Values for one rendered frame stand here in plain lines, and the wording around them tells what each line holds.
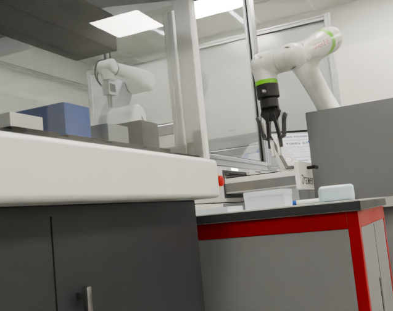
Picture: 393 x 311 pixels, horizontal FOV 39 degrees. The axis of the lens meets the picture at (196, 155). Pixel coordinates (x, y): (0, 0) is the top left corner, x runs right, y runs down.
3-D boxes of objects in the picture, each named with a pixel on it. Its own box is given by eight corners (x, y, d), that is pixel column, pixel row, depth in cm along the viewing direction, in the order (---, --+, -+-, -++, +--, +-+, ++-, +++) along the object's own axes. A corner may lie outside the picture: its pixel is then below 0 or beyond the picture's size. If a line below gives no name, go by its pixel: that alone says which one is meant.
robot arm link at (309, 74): (344, 152, 261) (292, 57, 272) (373, 135, 251) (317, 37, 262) (332, 155, 252) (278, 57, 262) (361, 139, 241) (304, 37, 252)
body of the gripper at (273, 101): (256, 100, 222) (259, 122, 221) (276, 95, 219) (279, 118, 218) (261, 102, 229) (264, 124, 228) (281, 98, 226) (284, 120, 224)
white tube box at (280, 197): (293, 205, 168) (291, 188, 168) (285, 206, 160) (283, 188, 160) (254, 209, 173) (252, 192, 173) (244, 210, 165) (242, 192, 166)
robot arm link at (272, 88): (281, 85, 228) (260, 89, 231) (273, 80, 217) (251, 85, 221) (283, 99, 227) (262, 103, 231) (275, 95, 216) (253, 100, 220)
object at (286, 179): (312, 186, 232) (310, 171, 233) (297, 186, 209) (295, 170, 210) (224, 195, 249) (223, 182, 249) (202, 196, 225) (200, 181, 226)
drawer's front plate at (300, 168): (318, 189, 233) (314, 163, 234) (301, 189, 207) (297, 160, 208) (313, 189, 234) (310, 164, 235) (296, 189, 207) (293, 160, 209)
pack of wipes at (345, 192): (319, 202, 165) (317, 187, 166) (351, 199, 163) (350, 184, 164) (319, 202, 151) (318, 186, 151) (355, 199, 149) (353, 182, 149)
